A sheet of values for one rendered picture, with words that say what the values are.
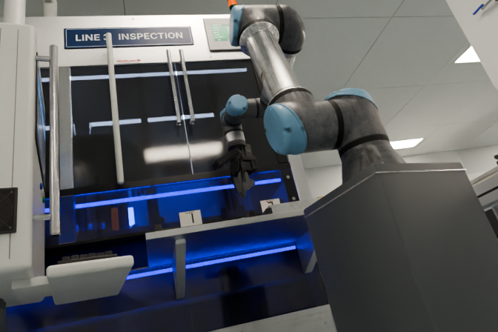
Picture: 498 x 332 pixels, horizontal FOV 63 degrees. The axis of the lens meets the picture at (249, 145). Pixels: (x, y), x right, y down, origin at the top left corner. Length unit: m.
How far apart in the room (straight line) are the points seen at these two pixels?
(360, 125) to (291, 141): 0.16
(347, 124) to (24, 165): 0.81
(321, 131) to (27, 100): 0.82
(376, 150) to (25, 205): 0.84
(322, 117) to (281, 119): 0.09
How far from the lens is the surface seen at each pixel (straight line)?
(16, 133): 1.23
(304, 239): 1.60
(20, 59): 1.37
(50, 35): 2.14
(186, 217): 1.65
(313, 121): 0.87
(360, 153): 0.89
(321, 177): 7.24
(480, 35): 2.83
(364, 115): 0.93
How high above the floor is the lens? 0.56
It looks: 25 degrees up
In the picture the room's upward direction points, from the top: 13 degrees counter-clockwise
